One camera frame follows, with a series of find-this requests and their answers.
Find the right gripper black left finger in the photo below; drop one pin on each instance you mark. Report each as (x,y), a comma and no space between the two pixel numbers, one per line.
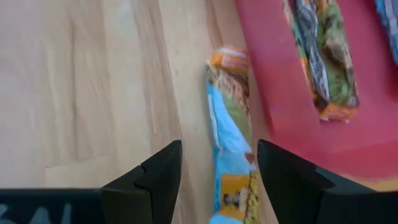
(149,193)

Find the red plastic tray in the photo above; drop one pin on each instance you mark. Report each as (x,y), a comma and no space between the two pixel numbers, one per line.
(280,93)

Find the orange-ended granola bar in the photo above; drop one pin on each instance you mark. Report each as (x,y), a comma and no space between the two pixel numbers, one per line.
(390,28)
(326,62)
(230,140)

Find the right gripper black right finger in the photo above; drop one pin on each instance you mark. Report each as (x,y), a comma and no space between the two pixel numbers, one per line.
(295,193)

